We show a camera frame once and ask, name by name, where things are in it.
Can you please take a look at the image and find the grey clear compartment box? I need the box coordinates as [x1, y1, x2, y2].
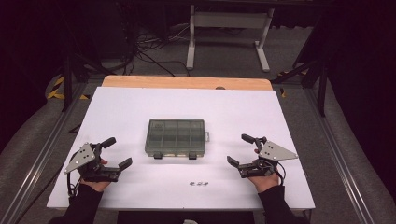
[144, 118, 211, 161]

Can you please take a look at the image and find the person's right hand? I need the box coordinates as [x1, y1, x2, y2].
[247, 148, 281, 194]

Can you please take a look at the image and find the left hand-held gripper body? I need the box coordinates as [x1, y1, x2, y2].
[64, 142, 121, 183]

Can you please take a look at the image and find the right hand-held gripper cable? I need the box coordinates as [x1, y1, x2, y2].
[273, 161, 286, 187]

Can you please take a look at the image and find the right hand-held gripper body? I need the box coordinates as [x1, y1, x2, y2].
[237, 135, 299, 179]

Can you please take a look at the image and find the yellow black floor tape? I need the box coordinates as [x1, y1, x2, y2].
[46, 76, 91, 101]

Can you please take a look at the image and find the tangle of floor cables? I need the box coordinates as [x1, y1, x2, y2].
[122, 22, 191, 77]

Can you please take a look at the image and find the black tripod stand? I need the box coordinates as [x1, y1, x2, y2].
[270, 59, 328, 118]
[60, 46, 110, 113]

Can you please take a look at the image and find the aluminium rail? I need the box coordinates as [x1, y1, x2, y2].
[303, 88, 375, 224]
[0, 82, 89, 224]

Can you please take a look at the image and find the white board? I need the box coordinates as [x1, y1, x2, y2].
[46, 86, 316, 210]

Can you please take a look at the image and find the white metal stand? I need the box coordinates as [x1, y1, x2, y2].
[186, 4, 276, 73]

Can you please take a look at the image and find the person's left hand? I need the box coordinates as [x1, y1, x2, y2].
[79, 158, 112, 193]

